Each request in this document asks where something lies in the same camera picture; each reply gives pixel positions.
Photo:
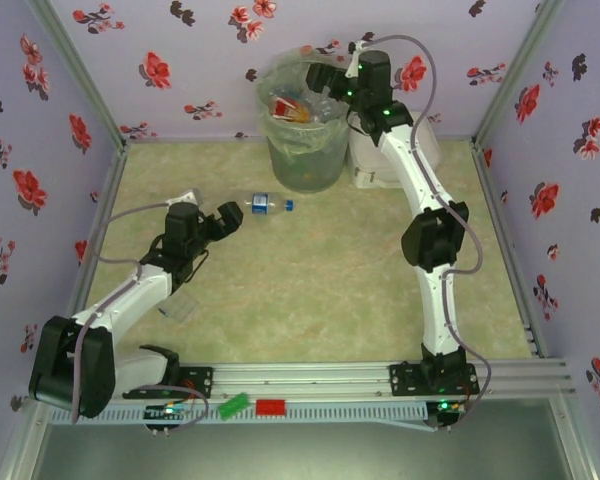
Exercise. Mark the small controller board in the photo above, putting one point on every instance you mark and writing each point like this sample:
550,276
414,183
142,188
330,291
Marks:
447,412
155,413

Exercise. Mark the red label orange drink bottle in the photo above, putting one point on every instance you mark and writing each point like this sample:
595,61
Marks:
282,107

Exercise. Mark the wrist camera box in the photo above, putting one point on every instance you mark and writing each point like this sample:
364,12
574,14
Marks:
353,65
187,196

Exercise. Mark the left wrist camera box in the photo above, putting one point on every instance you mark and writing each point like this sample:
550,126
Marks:
187,196

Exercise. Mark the clear plastic tray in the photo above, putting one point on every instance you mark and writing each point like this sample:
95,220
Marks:
180,309

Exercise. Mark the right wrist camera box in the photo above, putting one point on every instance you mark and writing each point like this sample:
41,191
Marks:
353,65

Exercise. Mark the clear plastic bin liner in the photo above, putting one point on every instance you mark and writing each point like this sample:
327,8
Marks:
280,137

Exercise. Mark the grey mesh waste bin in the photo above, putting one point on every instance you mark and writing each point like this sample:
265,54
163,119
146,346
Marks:
305,175

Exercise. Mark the white plastic lidded box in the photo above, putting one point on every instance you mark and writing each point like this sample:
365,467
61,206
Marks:
367,165

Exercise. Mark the aluminium side rail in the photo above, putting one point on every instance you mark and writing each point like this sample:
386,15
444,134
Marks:
490,190
107,200

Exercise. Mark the aluminium frame post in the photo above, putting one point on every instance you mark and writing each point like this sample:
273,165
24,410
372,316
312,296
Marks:
513,75
23,440
84,75
571,440

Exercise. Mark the green plastic block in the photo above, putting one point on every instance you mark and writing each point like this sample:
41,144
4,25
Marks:
233,405

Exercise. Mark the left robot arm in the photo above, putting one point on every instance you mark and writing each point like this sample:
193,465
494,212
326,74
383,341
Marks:
140,297

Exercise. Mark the blue label bottle blue cap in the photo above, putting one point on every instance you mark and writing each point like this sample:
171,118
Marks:
260,204

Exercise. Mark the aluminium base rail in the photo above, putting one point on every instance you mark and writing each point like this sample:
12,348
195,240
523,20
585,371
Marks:
300,377

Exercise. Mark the red plastic block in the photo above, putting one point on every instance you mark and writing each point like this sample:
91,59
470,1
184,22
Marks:
271,407

